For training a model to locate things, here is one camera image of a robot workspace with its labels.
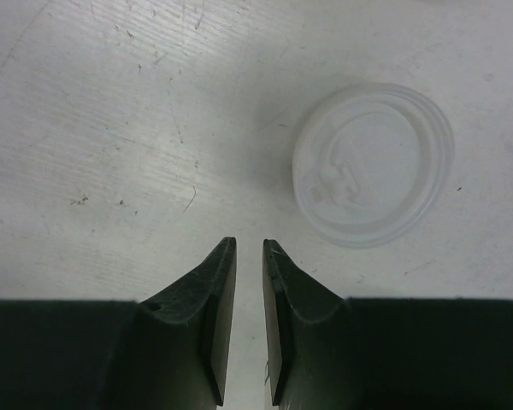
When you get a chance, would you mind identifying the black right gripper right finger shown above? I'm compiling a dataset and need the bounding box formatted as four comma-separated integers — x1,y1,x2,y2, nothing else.
262,239,351,406

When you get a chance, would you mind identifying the translucent plastic lid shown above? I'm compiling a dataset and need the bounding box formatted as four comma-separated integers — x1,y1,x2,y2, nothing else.
292,83,454,249

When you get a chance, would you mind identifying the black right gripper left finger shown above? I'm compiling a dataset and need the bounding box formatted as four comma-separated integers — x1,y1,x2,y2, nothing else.
134,237,237,406

